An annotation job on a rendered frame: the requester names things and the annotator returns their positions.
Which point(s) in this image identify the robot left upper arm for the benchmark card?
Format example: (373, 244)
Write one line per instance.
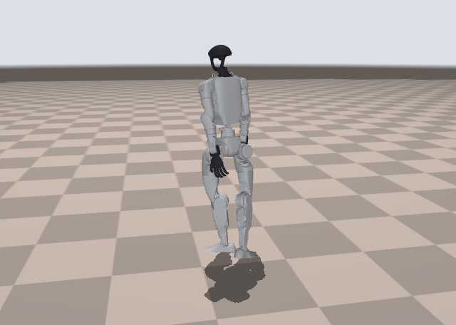
(205, 89)

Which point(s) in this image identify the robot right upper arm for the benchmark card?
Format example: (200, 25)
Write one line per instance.
(245, 98)

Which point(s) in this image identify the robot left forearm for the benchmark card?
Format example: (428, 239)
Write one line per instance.
(209, 127)

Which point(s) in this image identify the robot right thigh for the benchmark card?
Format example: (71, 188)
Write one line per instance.
(245, 173)

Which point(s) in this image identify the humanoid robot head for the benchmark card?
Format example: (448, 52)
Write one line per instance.
(220, 52)

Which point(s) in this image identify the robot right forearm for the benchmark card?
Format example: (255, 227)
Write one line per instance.
(244, 126)

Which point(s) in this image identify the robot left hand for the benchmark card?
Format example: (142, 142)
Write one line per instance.
(217, 164)

